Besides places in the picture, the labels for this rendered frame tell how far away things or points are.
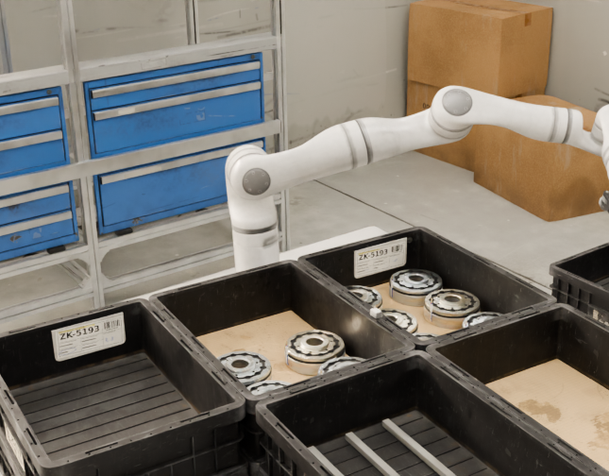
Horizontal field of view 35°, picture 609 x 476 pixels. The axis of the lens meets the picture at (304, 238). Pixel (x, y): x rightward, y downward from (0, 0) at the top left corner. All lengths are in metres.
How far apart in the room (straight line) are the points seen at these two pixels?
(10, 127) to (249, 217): 1.56
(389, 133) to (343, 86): 3.18
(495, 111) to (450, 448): 0.73
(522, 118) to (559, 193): 2.53
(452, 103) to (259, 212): 0.43
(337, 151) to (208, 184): 1.88
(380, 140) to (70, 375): 0.73
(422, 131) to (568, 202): 2.60
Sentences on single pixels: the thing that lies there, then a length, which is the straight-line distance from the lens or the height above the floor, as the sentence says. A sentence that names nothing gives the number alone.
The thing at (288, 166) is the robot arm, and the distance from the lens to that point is 1.88.
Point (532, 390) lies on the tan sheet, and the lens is 1.66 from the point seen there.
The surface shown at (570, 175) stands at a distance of 4.50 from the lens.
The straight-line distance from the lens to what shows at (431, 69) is 5.16.
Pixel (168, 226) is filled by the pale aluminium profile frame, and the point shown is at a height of 0.30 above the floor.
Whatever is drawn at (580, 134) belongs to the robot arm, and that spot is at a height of 1.11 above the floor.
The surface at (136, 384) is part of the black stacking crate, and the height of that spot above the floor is 0.83.
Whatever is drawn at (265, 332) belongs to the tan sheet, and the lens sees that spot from 1.80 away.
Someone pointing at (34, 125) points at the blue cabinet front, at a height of 0.77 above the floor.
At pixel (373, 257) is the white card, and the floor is 0.89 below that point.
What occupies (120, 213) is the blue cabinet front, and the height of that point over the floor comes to 0.38.
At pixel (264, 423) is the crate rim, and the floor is 0.92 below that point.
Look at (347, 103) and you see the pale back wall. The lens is 5.16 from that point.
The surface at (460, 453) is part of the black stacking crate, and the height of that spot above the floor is 0.83.
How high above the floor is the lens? 1.70
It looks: 23 degrees down
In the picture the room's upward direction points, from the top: 1 degrees counter-clockwise
